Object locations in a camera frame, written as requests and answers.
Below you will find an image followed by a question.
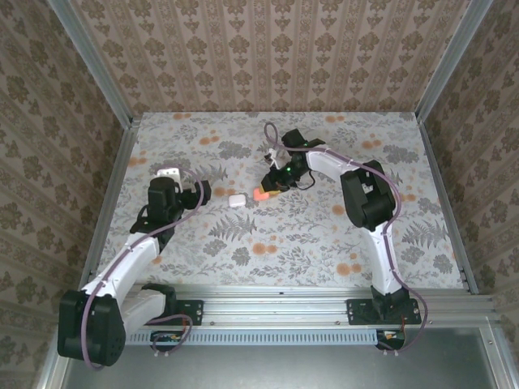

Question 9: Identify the floral patterned table cover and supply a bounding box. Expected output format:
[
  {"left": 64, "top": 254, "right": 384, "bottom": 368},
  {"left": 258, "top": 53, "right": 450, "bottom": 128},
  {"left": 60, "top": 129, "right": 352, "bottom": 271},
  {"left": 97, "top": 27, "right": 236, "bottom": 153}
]
[{"left": 92, "top": 111, "right": 467, "bottom": 291}]

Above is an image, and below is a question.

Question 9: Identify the black connector board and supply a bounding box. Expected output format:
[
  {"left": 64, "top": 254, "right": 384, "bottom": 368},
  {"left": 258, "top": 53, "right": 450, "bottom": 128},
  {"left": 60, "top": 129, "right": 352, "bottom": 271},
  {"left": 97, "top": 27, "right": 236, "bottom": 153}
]
[
  {"left": 150, "top": 330, "right": 184, "bottom": 352},
  {"left": 375, "top": 328, "right": 406, "bottom": 351}
]

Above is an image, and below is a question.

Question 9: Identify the grey metal panel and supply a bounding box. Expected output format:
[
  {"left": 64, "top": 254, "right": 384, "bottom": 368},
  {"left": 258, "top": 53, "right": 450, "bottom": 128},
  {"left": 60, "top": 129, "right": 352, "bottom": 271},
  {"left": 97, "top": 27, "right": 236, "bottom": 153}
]
[{"left": 35, "top": 318, "right": 519, "bottom": 389}]

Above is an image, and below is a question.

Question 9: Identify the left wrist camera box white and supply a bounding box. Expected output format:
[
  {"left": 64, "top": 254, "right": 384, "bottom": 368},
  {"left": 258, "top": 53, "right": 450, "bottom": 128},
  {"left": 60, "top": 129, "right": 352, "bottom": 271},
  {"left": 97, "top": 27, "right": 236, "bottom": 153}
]
[{"left": 156, "top": 166, "right": 182, "bottom": 182}]

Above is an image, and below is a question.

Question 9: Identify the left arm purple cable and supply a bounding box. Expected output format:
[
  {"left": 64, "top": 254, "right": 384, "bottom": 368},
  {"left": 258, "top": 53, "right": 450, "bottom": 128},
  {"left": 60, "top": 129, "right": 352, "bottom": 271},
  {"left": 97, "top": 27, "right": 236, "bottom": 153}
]
[{"left": 83, "top": 168, "right": 204, "bottom": 372}]

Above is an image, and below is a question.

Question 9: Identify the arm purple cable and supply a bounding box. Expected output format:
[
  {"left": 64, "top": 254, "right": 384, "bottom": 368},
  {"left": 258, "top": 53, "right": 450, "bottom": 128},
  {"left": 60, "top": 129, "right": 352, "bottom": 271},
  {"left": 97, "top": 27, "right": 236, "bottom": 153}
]
[
  {"left": 83, "top": 168, "right": 204, "bottom": 372},
  {"left": 263, "top": 122, "right": 431, "bottom": 357}
]

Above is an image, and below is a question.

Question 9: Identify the aluminium side rail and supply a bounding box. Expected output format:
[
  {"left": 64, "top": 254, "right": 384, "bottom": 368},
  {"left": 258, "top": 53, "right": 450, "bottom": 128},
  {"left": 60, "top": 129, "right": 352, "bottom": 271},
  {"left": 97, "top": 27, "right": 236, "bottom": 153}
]
[
  {"left": 76, "top": 117, "right": 143, "bottom": 297},
  {"left": 417, "top": 117, "right": 480, "bottom": 296}
]

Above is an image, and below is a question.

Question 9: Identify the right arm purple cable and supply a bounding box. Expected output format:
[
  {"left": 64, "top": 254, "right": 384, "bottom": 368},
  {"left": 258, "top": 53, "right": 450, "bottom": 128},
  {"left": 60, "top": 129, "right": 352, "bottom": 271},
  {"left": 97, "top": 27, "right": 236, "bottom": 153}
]
[{"left": 263, "top": 122, "right": 431, "bottom": 357}]

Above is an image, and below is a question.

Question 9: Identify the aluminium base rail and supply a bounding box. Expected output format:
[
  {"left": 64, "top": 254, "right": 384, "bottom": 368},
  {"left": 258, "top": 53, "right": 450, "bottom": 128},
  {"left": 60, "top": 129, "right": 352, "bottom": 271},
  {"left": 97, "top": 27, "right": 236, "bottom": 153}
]
[{"left": 60, "top": 285, "right": 498, "bottom": 325}]

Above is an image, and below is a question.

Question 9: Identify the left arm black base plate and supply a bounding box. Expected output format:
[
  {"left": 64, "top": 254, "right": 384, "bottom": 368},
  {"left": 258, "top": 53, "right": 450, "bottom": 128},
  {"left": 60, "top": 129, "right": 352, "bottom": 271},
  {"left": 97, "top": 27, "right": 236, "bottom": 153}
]
[{"left": 161, "top": 298, "right": 204, "bottom": 327}]

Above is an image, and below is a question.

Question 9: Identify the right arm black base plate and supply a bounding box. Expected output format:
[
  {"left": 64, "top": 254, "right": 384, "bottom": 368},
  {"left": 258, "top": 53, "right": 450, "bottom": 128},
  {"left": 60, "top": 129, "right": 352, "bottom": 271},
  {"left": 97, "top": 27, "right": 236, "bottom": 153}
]
[{"left": 346, "top": 298, "right": 422, "bottom": 327}]

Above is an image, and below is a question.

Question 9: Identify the grey slotted cable duct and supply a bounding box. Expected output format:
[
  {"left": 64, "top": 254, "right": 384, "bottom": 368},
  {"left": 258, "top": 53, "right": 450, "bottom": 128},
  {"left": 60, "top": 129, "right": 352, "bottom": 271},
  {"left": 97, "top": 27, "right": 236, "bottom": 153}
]
[{"left": 125, "top": 328, "right": 378, "bottom": 346}]

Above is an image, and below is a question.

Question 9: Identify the aluminium frame post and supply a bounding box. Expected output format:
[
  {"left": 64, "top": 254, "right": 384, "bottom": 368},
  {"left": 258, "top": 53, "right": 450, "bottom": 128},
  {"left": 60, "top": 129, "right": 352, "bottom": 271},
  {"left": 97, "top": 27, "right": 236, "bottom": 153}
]
[
  {"left": 45, "top": 0, "right": 135, "bottom": 129},
  {"left": 415, "top": 0, "right": 498, "bottom": 122}
]

